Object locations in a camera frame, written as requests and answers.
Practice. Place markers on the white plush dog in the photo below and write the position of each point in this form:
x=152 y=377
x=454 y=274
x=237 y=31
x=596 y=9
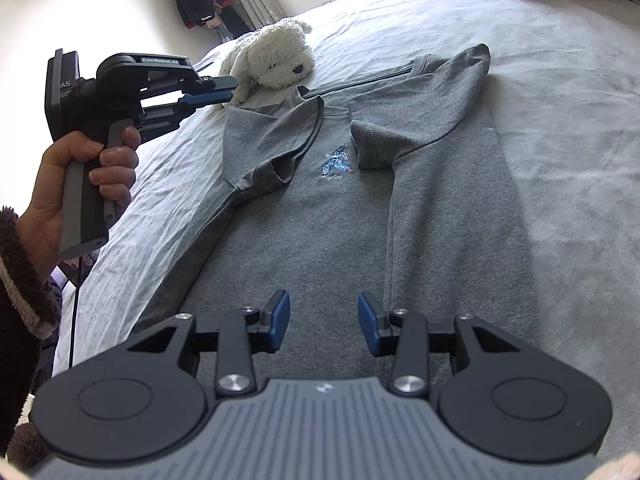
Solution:
x=270 y=55

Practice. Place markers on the person's left hand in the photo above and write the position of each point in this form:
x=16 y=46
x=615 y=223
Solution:
x=50 y=180

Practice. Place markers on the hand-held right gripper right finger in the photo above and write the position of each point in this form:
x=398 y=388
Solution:
x=369 y=325

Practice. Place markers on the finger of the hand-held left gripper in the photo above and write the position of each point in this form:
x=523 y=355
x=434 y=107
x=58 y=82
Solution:
x=220 y=82
x=207 y=98

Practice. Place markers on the grey t-shirt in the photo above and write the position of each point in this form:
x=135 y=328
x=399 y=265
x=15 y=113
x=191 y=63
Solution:
x=320 y=240

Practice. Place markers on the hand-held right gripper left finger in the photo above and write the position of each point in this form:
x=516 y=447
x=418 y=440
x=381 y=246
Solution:
x=278 y=320

